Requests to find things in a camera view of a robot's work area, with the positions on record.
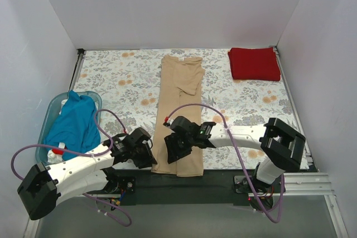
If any beige t shirt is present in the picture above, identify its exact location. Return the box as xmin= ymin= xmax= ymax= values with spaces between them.
xmin=151 ymin=55 xmax=205 ymax=177

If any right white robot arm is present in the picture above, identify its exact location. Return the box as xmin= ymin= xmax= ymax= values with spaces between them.
xmin=164 ymin=116 xmax=306 ymax=192

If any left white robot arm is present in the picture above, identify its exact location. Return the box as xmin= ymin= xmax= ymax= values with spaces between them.
xmin=17 ymin=127 xmax=156 ymax=220

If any blue t shirt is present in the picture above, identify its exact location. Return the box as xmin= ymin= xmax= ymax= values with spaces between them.
xmin=43 ymin=91 xmax=100 ymax=153

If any floral table cloth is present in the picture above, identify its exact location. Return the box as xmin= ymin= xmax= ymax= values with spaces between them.
xmin=74 ymin=48 xmax=310 ymax=171

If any white and red garment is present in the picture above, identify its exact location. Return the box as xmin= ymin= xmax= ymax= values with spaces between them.
xmin=47 ymin=142 xmax=66 ymax=164

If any folded red t shirt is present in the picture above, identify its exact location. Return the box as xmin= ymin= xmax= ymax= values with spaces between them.
xmin=228 ymin=47 xmax=281 ymax=81

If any teal plastic basket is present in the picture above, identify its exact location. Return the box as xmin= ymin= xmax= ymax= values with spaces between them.
xmin=35 ymin=91 xmax=102 ymax=165

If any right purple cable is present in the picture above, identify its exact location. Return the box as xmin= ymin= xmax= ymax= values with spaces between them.
xmin=164 ymin=103 xmax=286 ymax=224

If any purple cable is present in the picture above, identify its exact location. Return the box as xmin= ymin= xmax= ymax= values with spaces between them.
xmin=11 ymin=109 xmax=132 ymax=227
xmin=164 ymin=103 xmax=286 ymax=224

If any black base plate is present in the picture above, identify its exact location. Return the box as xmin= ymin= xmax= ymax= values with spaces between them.
xmin=114 ymin=169 xmax=253 ymax=206

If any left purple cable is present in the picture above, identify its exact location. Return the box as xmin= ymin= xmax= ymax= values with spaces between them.
xmin=11 ymin=109 xmax=132 ymax=227

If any aluminium frame rail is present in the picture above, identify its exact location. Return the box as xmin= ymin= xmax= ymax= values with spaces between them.
xmin=233 ymin=172 xmax=335 ymax=197

